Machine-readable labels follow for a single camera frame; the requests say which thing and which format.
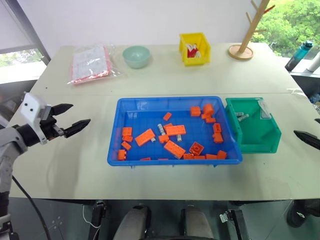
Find blue water bottle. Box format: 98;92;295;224
284;40;315;72

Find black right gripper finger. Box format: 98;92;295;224
293;129;320;151

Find square hollow orange block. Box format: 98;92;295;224
188;141;204;155

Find white bottle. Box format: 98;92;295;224
305;50;320;74

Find large orange building block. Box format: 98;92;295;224
163;139;187;160
165;124;187;137
134;128;156;147

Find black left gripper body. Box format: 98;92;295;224
39;107;68;142

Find grey rounded shape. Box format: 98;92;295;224
113;203;152;240
180;204;215;240

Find red and white packets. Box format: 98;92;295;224
186;43;202;59

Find blue plastic tray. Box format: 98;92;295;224
107;95;244;169

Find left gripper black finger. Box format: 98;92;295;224
51;102;74;117
63;118;92;139

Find black caster wheel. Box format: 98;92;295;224
285;199;320;229

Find black table leg bracket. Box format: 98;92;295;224
90;199;106;240

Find yellow plastic bin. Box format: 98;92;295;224
178;32;212;67

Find dark side shelf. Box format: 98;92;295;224
289;71;320;101

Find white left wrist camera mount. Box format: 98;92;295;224
19;92;54;146

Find clear label holder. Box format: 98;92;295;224
258;100;273;119

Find green plastic bin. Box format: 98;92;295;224
225;97;282;154

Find black table leg clamp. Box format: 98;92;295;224
218;208;250;240

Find pale green bowl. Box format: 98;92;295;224
122;45;151;70

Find wooden peg rack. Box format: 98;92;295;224
227;0;276;60

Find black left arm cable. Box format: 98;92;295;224
10;174;55;240

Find clear bag with papers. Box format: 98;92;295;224
66;43;128;87

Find thin white cable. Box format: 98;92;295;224
82;204;101;229

